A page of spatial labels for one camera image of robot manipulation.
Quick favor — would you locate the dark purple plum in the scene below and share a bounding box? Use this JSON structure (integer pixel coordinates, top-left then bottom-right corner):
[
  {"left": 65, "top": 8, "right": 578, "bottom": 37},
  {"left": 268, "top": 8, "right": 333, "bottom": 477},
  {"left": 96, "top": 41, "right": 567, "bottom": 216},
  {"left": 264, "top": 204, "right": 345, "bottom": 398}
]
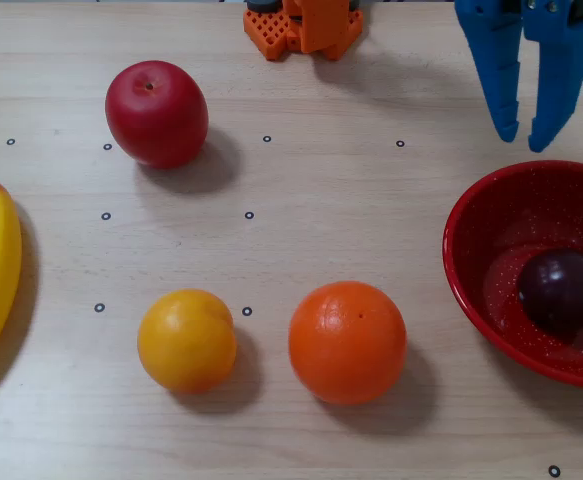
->
[{"left": 515, "top": 248, "right": 583, "bottom": 335}]

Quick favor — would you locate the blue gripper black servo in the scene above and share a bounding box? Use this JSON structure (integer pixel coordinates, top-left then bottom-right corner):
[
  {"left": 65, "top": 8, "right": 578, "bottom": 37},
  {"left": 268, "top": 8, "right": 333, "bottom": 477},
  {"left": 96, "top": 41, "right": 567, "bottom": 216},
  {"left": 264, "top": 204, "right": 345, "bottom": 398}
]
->
[{"left": 453, "top": 0, "right": 583, "bottom": 154}]

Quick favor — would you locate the red apple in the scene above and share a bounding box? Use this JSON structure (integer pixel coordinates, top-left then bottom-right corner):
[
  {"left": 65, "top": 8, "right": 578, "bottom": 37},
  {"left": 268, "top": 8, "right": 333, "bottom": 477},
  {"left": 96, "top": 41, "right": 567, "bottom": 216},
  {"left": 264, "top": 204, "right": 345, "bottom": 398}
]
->
[{"left": 104, "top": 60, "right": 210, "bottom": 170}]

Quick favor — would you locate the orange fruit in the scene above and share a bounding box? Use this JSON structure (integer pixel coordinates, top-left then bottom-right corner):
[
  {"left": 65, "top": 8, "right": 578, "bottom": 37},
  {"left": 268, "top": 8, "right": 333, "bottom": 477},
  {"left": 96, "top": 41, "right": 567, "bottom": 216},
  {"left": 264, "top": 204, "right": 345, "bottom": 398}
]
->
[{"left": 288, "top": 280, "right": 408, "bottom": 406}]

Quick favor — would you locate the orange lattice robot base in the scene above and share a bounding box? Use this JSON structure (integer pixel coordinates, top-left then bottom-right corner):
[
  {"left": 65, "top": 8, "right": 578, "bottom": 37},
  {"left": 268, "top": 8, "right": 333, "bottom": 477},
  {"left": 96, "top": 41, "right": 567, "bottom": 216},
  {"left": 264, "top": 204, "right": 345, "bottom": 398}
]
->
[{"left": 243, "top": 0, "right": 365, "bottom": 63}]

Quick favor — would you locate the red speckled bowl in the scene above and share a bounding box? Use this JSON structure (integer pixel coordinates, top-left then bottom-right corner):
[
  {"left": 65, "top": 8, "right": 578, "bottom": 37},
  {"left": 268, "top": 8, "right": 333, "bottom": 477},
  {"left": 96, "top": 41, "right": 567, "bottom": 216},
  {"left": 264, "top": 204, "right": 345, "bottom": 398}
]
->
[{"left": 442, "top": 159, "right": 583, "bottom": 391}]

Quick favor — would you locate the yellow round fruit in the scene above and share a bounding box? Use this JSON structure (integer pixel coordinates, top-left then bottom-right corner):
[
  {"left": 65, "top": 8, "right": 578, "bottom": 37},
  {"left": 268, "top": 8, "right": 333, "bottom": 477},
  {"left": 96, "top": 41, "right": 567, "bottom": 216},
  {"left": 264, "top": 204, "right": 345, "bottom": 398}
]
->
[{"left": 137, "top": 288, "right": 238, "bottom": 395}]

